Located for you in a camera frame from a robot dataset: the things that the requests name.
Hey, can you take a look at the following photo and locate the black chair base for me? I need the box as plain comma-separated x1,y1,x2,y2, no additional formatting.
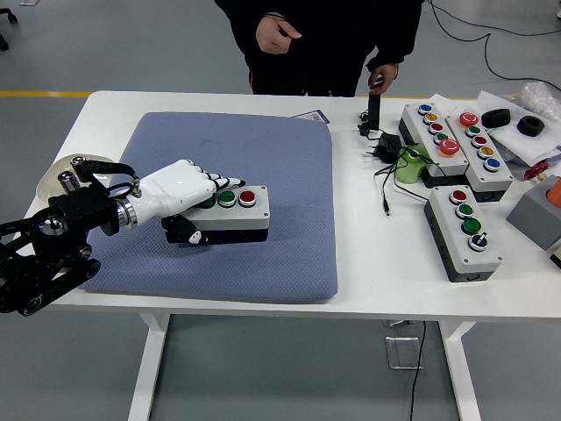
0,8,19,52

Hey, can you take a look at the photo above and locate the orange cylinder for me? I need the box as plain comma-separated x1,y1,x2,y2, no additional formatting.
543,179,561,207

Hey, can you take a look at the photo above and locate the five-button box blue button end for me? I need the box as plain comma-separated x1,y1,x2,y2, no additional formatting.
397,103,471,189

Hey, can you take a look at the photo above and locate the person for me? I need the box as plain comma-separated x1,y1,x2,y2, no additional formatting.
213,0,425,98

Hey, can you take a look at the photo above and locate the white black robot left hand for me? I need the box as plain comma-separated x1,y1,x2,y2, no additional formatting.
130,160,247,246

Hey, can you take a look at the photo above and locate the green plastic part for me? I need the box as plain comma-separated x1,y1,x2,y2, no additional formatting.
395,146,433,185

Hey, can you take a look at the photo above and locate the black upright device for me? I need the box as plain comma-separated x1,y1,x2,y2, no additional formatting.
366,92,381,131

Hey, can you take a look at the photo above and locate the grey block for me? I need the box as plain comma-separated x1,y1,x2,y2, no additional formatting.
506,174,561,252

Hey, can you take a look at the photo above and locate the black tangled cord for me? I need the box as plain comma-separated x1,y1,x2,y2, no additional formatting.
357,111,381,141

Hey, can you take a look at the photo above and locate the cream shallow dish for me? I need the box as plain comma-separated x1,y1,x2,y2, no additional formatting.
36,153,116,203

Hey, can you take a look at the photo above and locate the person's right hand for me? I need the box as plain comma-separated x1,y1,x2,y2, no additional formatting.
255,15,302,54

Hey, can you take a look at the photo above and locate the purple white card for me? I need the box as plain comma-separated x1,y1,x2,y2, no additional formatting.
292,109,330,126

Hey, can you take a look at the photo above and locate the black adapter cable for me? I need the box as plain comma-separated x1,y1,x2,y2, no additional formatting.
373,148,433,217

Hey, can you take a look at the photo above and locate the black power adapter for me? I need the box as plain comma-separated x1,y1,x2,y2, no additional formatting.
362,132,402,166

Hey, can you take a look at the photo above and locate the white flat box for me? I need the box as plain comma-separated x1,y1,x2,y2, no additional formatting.
427,93,466,116

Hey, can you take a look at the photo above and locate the person's left hand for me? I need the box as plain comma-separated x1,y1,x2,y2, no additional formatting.
367,63,399,95

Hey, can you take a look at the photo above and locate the blue-grey textured mat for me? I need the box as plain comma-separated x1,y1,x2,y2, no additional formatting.
78,111,340,304

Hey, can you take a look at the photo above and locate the black foam ring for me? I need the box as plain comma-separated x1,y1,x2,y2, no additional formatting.
516,116,546,139
480,108,512,130

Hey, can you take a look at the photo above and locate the white paper sheet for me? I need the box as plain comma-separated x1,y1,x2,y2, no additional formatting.
475,90,561,168

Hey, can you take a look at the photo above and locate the clear plastic bag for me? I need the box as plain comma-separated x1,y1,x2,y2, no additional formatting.
503,82,561,124

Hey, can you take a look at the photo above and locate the grey four-button control box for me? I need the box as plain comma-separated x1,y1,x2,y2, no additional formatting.
423,184,504,284
164,184,271,245

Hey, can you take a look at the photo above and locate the metal floor plate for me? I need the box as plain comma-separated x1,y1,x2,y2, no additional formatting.
384,335,425,372

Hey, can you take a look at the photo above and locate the white table leg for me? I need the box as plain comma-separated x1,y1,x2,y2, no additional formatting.
439,322,482,421
127,311,172,421

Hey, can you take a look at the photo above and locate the five-button box red mushroom end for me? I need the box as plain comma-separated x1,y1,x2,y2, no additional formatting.
444,111,515,203

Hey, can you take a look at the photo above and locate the long black floor cable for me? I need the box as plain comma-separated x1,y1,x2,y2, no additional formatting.
427,0,561,96

